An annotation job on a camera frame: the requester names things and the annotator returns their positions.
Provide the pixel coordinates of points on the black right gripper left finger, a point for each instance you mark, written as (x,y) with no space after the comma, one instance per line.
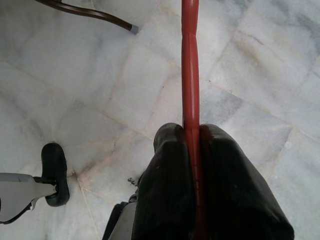
(167,180)

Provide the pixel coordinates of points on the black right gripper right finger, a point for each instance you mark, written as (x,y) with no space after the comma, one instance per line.
(237,190)

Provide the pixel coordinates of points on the red plastic clothes hanger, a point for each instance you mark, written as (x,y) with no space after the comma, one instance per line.
(191,75)

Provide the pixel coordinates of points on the grey robot right leg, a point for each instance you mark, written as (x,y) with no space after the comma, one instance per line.
(15,190)

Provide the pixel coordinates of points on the marble-top folding table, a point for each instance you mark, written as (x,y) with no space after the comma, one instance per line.
(112,19)

